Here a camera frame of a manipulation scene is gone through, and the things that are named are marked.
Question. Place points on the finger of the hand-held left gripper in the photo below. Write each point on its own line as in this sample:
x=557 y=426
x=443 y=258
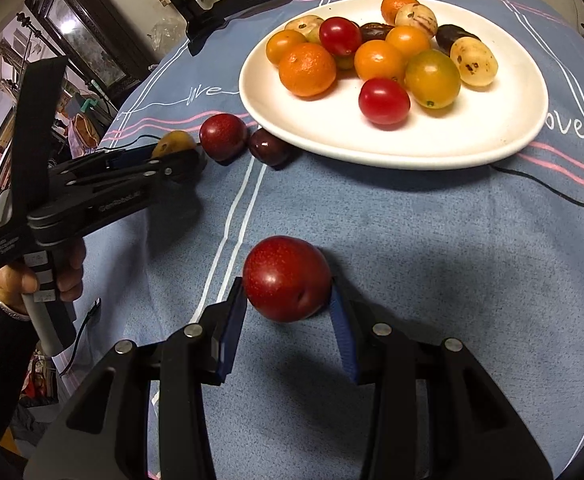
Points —
x=122 y=160
x=172 y=172

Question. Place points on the yellow-green tomato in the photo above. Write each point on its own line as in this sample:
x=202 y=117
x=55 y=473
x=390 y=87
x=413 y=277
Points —
x=432 y=78

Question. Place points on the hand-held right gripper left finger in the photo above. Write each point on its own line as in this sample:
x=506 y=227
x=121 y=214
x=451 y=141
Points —
x=232 y=330

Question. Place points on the striped yellow melon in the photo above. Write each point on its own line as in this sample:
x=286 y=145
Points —
x=416 y=20

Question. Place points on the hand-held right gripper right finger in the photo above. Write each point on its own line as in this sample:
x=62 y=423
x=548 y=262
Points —
x=344 y=340

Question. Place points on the pale yellow spotted fruit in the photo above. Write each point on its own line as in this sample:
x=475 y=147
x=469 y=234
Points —
x=473 y=61

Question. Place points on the dark wooden mirror cabinet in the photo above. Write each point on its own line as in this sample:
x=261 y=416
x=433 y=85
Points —
x=87 y=35

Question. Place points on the white round plate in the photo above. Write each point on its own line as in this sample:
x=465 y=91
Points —
x=447 y=135

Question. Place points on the blue checked tablecloth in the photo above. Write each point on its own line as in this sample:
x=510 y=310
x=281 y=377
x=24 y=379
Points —
x=422 y=260

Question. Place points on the clear plastic bag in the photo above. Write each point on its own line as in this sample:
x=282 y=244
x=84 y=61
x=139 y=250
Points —
x=167 y=32

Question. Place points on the dark purple plum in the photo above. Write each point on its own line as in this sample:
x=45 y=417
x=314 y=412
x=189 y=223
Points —
x=374 y=31
x=449 y=36

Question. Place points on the person's left hand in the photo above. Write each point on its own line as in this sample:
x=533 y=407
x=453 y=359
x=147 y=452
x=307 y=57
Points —
x=72 y=272

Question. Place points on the orange tangerine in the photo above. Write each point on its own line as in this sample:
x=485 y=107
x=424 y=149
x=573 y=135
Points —
x=307 y=69
x=394 y=7

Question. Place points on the yellow brown-spotted fruit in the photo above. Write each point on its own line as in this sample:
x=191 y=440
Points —
x=302 y=24

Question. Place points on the dark red plum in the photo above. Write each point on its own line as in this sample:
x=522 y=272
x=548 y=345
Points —
x=270 y=147

